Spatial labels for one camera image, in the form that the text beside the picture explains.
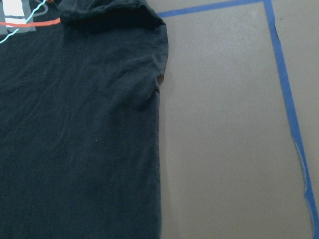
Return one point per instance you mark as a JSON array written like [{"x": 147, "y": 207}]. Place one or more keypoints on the black graphic t-shirt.
[{"x": 79, "y": 119}]

